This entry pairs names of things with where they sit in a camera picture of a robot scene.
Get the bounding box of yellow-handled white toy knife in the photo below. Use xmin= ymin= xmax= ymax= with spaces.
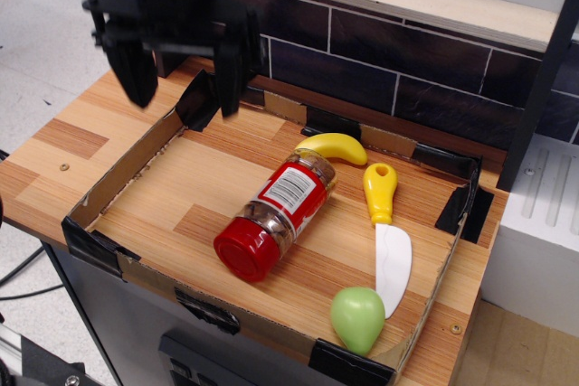
xmin=363 ymin=163 xmax=413 ymax=319

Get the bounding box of dark brick-pattern back panel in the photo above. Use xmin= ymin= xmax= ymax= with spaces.
xmin=148 ymin=0 xmax=579 ymax=152

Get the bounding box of black floor cable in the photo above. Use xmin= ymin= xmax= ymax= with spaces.
xmin=0 ymin=243 xmax=64 ymax=301

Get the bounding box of black metal bracket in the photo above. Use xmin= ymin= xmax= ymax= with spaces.
xmin=1 ymin=324 xmax=90 ymax=385

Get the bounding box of cardboard fence with black tape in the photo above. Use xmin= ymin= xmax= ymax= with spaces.
xmin=62 ymin=72 xmax=504 ymax=385

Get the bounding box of green toy pear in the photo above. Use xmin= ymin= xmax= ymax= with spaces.
xmin=330 ymin=287 xmax=385 ymax=356

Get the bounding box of red-lidded basil spice bottle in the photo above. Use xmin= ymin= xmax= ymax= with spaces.
xmin=214 ymin=148 xmax=337 ymax=282

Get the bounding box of yellow toy banana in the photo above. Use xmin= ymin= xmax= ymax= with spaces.
xmin=296 ymin=133 xmax=368 ymax=165

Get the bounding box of black vertical post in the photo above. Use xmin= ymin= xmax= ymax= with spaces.
xmin=496 ymin=0 xmax=578 ymax=193

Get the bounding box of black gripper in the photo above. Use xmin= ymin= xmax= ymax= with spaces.
xmin=82 ymin=0 xmax=265 ymax=118

